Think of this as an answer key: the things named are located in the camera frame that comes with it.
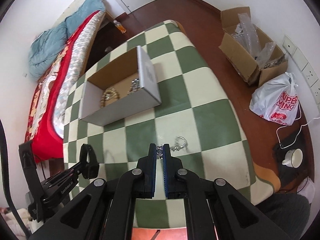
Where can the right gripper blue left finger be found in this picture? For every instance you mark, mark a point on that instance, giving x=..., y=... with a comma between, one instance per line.
x=150, y=172

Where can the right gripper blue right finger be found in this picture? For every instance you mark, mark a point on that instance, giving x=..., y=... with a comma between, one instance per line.
x=170, y=166

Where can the black fitness band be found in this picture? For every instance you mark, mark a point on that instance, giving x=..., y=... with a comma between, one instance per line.
x=88, y=160

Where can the red floral bedspread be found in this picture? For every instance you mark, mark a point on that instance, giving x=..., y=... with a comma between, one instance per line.
x=45, y=143

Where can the green white checkered tablecloth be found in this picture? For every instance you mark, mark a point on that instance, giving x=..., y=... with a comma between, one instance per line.
x=195, y=114

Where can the white cardboard box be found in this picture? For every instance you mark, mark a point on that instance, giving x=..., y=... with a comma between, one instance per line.
x=124, y=87

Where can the white ceramic cup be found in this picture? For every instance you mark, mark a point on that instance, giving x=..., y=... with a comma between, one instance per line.
x=293, y=158

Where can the white red plastic bag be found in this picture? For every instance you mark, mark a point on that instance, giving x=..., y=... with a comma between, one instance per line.
x=276, y=100

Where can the black fuzzy clothing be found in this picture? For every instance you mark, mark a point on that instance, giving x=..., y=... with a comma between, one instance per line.
x=289, y=211

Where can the brown cardboard box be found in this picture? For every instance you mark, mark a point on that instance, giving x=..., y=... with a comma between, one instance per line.
x=239, y=57

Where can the orange drink bottle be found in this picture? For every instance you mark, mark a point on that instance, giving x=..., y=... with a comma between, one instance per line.
x=119, y=26

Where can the blue quilt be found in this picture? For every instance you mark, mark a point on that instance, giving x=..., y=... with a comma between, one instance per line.
x=45, y=48

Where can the clear bubble wrap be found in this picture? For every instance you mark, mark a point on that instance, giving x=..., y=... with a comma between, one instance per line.
x=245, y=33

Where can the white wall socket strip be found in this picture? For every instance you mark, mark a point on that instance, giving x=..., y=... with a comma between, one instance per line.
x=304, y=66

